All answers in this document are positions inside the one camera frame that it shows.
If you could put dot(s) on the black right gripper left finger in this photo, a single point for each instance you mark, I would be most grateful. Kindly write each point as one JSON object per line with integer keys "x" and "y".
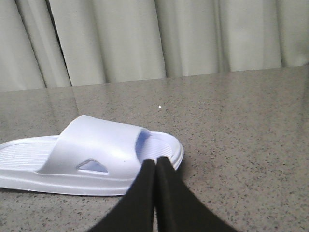
{"x": 135, "y": 211}

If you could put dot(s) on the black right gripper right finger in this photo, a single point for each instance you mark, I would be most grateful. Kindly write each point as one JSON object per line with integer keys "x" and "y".
{"x": 178, "y": 209}

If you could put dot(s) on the light blue slipper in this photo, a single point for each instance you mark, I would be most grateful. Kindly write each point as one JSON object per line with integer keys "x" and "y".
{"x": 91, "y": 157}

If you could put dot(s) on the white pleated curtain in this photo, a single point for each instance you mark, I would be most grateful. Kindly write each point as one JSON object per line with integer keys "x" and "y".
{"x": 59, "y": 43}

